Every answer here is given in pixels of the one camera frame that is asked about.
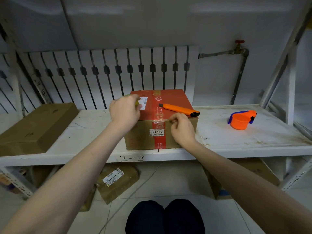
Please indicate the person's left hand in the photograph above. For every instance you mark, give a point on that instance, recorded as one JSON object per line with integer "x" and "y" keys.
{"x": 123, "y": 112}

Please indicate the person's right hand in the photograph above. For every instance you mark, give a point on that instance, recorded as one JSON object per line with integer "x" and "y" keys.
{"x": 182, "y": 131}

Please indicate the person's left thumb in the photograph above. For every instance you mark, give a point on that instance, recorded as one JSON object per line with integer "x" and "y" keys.
{"x": 138, "y": 108}

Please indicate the person's right thumb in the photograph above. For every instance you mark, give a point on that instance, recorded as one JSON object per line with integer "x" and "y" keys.
{"x": 176, "y": 116}

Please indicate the small yellow-green object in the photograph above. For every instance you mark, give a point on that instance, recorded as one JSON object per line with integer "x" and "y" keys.
{"x": 137, "y": 103}

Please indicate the clear tape strip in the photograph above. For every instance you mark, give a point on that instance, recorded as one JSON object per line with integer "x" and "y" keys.
{"x": 159, "y": 122}

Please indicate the person's left forearm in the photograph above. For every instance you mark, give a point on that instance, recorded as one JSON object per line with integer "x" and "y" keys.
{"x": 65, "y": 182}

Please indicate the person's right forearm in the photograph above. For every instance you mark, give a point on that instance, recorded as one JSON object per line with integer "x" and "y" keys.
{"x": 248, "y": 190}

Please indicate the orange utility knife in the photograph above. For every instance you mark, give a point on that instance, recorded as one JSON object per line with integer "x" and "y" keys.
{"x": 179, "y": 109}

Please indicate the red-topped cardboard box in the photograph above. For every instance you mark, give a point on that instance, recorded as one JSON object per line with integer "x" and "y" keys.
{"x": 170, "y": 99}

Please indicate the orange tape dispenser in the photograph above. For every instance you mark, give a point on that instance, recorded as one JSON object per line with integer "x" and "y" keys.
{"x": 240, "y": 121}

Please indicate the white metal shelf rack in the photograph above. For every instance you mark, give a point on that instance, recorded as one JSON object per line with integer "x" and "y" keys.
{"x": 231, "y": 153}

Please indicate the grey metal pipe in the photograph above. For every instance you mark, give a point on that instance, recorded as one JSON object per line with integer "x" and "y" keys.
{"x": 240, "y": 75}

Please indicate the brown parcel with white label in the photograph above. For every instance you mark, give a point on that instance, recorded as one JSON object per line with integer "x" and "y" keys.
{"x": 117, "y": 183}

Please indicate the large brown cardboard box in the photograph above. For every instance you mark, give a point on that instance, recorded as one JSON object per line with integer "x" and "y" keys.
{"x": 214, "y": 185}

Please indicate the person's right leg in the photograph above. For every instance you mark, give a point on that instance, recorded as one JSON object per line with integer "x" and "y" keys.
{"x": 185, "y": 216}

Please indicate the person's leg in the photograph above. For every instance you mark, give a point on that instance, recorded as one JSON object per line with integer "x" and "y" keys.
{"x": 185, "y": 216}
{"x": 145, "y": 218}

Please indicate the plain brown cardboard box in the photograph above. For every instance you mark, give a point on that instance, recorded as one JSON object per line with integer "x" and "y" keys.
{"x": 36, "y": 127}

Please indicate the brown taped parcel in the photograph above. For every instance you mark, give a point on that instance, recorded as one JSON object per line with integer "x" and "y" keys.
{"x": 87, "y": 201}

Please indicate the person's left leg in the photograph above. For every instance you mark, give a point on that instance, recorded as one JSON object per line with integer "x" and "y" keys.
{"x": 145, "y": 218}

